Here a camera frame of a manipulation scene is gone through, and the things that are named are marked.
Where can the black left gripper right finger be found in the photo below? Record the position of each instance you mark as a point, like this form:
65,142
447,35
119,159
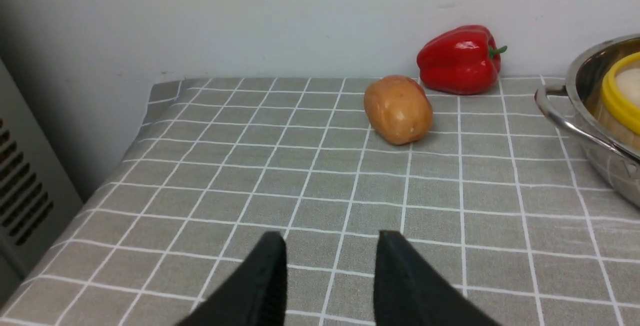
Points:
410,292

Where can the white round bun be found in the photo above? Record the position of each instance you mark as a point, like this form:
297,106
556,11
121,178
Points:
627,82

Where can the stainless steel pot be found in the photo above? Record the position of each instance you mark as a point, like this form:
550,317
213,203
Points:
572,108

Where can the grey vented appliance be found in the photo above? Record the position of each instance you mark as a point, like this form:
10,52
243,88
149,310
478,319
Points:
38,200

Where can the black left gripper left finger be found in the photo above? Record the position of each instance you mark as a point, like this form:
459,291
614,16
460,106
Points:
255,294

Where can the red bell pepper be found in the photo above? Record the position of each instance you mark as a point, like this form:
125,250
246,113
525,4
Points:
462,61

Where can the brown potato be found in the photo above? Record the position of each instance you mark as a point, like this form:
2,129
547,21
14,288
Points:
398,109

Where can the grey checked tablecloth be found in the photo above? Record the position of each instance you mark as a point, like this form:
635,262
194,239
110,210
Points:
503,205

